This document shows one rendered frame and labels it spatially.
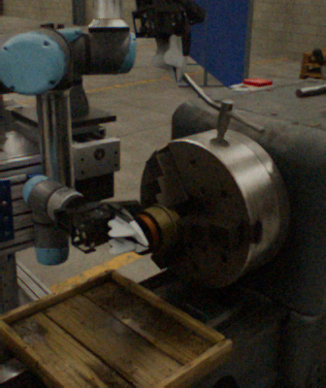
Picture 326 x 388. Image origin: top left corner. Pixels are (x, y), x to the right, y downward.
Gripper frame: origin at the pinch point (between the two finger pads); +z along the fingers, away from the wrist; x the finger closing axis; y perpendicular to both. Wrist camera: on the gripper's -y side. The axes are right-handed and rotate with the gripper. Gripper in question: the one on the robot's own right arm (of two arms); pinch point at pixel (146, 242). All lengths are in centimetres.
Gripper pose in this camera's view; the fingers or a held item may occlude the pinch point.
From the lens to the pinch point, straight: 99.5
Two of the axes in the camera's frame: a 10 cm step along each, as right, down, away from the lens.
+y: -7.4, 2.2, -6.4
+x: 0.2, -9.4, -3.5
